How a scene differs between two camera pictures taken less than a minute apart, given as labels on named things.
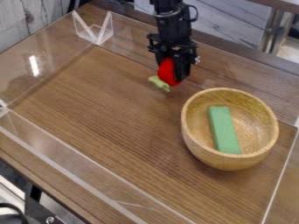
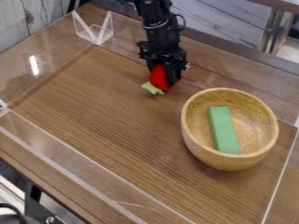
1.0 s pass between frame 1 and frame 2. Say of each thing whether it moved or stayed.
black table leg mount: stayed
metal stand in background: stayed
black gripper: moved
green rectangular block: stayed
